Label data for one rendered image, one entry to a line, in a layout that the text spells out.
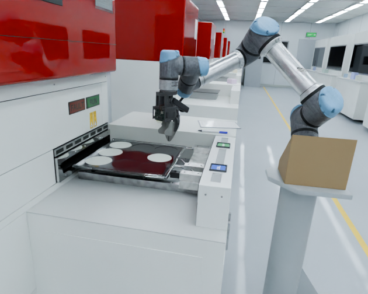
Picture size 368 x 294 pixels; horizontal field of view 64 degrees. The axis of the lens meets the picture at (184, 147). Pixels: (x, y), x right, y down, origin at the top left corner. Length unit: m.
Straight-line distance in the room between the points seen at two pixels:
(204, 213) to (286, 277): 0.80
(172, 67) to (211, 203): 0.54
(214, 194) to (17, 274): 0.66
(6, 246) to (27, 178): 0.20
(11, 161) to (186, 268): 0.59
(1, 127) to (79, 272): 0.51
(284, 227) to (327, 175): 0.32
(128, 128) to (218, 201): 0.73
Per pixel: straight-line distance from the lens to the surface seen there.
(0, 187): 0.97
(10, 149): 0.97
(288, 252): 1.52
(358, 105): 7.51
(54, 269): 1.14
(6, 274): 1.08
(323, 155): 1.29
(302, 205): 1.40
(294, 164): 1.28
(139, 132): 1.45
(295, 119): 1.42
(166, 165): 1.14
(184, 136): 1.40
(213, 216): 0.90
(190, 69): 1.17
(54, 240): 1.06
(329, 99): 1.32
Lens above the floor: 1.32
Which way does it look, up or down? 18 degrees down
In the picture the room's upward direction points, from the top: 3 degrees clockwise
